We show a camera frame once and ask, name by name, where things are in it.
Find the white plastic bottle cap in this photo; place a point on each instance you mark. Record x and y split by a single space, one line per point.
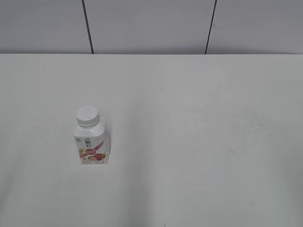
87 116

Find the white strawberry yogurt drink bottle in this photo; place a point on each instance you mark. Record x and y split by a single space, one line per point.
93 144

